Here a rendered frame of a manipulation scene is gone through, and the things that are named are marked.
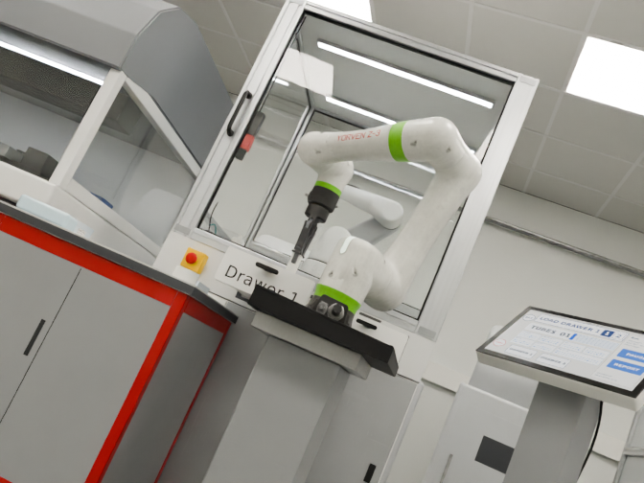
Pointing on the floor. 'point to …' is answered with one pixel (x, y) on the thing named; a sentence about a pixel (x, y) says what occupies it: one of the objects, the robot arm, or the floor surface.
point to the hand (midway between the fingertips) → (293, 264)
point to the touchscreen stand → (553, 437)
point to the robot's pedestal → (284, 406)
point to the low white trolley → (94, 356)
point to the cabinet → (342, 462)
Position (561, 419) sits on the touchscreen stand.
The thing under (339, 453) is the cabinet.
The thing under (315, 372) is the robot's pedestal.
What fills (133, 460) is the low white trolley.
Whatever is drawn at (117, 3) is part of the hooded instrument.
